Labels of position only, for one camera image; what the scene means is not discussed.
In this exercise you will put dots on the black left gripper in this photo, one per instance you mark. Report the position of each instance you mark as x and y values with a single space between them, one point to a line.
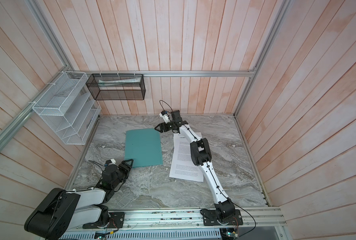
128 166

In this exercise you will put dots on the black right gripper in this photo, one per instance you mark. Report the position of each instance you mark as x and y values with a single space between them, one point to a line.
162 125

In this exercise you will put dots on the green file folder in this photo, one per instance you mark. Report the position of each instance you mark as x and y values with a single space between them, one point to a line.
144 147

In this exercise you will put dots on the printed paper sheet dense text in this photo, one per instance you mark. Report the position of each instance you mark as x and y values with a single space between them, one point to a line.
182 166

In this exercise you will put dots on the printed paper sheet with title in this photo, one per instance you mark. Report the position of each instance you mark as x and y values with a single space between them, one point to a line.
191 137

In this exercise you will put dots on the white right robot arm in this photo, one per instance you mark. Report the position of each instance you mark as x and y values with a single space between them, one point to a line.
202 158

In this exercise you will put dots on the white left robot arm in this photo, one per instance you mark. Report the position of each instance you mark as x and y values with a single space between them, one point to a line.
62 210

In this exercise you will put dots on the black mesh basket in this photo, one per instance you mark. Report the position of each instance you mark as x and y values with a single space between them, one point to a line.
112 93

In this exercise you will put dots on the paper inside black basket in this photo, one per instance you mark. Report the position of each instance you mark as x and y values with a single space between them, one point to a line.
132 82

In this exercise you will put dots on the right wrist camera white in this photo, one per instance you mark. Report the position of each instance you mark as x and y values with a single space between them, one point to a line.
165 116

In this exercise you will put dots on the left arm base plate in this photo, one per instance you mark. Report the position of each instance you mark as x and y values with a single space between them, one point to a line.
113 220

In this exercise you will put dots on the horizontal aluminium frame bar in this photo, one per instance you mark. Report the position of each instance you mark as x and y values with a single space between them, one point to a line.
173 74

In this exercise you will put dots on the white wire mesh shelf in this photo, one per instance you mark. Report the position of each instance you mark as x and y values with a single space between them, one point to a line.
70 113

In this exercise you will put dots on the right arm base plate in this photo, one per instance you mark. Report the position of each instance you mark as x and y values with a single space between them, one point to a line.
213 218

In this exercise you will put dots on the left aluminium frame bar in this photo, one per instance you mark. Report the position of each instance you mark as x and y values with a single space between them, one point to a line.
7 134

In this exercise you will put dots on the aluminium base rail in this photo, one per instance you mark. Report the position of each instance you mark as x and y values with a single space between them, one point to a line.
184 218

